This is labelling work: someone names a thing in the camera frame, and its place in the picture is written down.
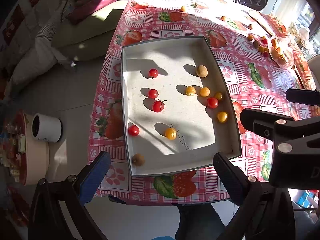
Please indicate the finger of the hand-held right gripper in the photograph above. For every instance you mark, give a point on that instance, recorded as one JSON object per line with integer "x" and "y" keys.
{"x": 260, "y": 121}
{"x": 302, "y": 96}

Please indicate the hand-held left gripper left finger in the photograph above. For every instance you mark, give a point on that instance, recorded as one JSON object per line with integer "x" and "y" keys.
{"x": 96, "y": 177}

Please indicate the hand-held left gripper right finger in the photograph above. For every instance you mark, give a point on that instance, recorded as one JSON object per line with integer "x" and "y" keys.
{"x": 227, "y": 175}

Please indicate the red cherry tomato with stem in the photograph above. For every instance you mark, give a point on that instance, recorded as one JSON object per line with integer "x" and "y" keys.
{"x": 158, "y": 106}

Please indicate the grey rimmed cardboard tray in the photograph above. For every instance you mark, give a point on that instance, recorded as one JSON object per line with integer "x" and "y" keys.
{"x": 175, "y": 60}

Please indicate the strawberry print plastic tablecloth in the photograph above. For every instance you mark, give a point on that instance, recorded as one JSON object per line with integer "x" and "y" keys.
{"x": 250, "y": 92}

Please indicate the blue plastic object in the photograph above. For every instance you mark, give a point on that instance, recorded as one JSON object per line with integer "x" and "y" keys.
{"x": 305, "y": 197}

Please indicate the clear glass bowl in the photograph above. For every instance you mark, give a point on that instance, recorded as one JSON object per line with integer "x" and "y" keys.
{"x": 287, "y": 57}

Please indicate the brown longan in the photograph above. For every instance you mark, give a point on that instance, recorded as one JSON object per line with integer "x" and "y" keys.
{"x": 138, "y": 159}

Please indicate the dark yellow cherry tomato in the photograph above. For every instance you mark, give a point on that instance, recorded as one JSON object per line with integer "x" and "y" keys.
{"x": 219, "y": 95}

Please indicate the person's dark trousers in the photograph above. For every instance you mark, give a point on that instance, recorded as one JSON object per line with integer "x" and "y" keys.
{"x": 197, "y": 220}

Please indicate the white crumpled plastic bag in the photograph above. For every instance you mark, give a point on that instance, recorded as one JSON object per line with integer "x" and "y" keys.
{"x": 303, "y": 33}

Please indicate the round beige tin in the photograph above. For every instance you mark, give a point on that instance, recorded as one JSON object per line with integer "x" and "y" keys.
{"x": 33, "y": 160}

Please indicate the white cylindrical bin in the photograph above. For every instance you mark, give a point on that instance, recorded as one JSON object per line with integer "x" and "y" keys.
{"x": 48, "y": 130}

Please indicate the dark green cherry tomato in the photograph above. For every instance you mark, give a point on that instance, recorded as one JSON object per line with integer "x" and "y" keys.
{"x": 256, "y": 44}

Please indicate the amber cherry tomato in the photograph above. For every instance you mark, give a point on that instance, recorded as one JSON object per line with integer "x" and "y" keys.
{"x": 250, "y": 37}

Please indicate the wooden board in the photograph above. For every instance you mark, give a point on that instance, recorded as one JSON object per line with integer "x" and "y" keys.
{"x": 260, "y": 20}

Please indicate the pile of small packets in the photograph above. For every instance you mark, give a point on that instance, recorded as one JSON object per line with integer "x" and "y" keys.
{"x": 12, "y": 142}

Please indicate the white cushion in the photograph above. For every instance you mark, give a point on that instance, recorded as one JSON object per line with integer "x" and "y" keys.
{"x": 32, "y": 62}

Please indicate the beige sofa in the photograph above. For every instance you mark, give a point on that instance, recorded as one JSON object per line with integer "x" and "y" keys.
{"x": 82, "y": 35}

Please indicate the striped pillow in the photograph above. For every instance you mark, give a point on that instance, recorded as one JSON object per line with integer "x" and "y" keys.
{"x": 47, "y": 35}

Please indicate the maroon cloth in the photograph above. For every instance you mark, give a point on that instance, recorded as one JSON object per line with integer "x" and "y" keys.
{"x": 100, "y": 2}

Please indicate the patchwork blanket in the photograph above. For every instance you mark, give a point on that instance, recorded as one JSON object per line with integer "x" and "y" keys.
{"x": 20, "y": 10}

